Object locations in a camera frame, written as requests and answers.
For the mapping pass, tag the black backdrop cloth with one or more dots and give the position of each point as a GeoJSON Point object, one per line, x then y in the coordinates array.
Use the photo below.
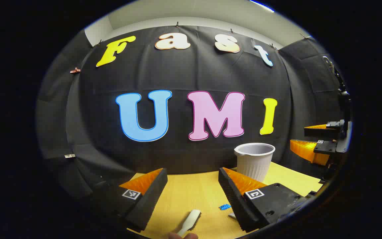
{"type": "Point", "coordinates": [177, 73]}

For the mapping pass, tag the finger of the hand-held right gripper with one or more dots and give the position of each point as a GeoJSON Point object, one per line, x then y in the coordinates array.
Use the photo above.
{"type": "Point", "coordinates": [310, 151]}
{"type": "Point", "coordinates": [323, 131]}

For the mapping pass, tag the silver cloth clip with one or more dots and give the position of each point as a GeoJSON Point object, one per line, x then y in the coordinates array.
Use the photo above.
{"type": "Point", "coordinates": [69, 155]}

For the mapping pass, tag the white ribbed garbage bin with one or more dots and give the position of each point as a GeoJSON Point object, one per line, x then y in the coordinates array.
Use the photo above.
{"type": "Point", "coordinates": [254, 164]}

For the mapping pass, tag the wooden desktop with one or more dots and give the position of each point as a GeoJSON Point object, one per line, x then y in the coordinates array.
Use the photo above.
{"type": "Point", "coordinates": [191, 192]}

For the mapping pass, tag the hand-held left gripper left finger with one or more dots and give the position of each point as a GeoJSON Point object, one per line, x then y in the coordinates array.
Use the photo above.
{"type": "Point", "coordinates": [151, 199]}

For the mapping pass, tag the white dustpan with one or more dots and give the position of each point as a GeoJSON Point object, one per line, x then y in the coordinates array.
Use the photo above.
{"type": "Point", "coordinates": [232, 215]}

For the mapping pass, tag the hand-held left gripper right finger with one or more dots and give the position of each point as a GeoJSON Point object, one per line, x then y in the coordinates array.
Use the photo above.
{"type": "Point", "coordinates": [234, 199]}

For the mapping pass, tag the copper cloth clip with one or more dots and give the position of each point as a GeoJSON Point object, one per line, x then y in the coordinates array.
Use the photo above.
{"type": "Point", "coordinates": [75, 70]}

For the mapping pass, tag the small white broom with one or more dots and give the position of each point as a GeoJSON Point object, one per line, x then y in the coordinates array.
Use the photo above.
{"type": "Point", "coordinates": [190, 220]}

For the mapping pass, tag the blue paper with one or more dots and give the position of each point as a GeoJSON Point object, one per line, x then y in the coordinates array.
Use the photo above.
{"type": "Point", "coordinates": [224, 206]}

